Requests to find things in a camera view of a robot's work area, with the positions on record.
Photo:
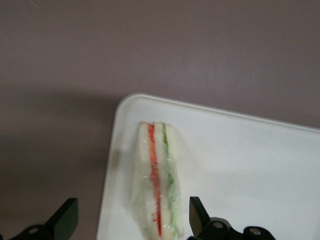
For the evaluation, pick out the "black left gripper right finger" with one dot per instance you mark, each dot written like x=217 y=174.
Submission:
x=198 y=217

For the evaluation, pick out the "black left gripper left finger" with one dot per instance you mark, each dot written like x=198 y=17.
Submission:
x=65 y=217

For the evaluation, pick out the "plastic-wrapped triangle sandwich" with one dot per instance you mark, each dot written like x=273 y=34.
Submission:
x=155 y=175

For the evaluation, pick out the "beige rectangular serving tray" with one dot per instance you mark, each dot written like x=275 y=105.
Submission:
x=237 y=162

